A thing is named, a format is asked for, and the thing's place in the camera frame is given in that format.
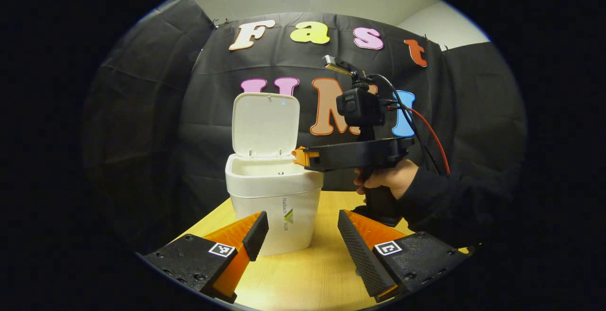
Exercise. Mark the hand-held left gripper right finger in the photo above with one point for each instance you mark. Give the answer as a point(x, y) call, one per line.
point(360, 256)

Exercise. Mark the black backdrop cloth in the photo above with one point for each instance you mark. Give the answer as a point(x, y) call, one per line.
point(142, 112)

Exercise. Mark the wooden desktop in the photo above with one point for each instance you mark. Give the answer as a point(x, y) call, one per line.
point(307, 273)

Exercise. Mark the white desktop garbage bin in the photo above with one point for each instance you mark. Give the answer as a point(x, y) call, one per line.
point(270, 197)

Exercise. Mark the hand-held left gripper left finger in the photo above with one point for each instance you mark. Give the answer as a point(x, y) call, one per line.
point(257, 235)

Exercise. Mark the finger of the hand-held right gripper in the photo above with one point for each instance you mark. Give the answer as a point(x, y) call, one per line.
point(303, 157)

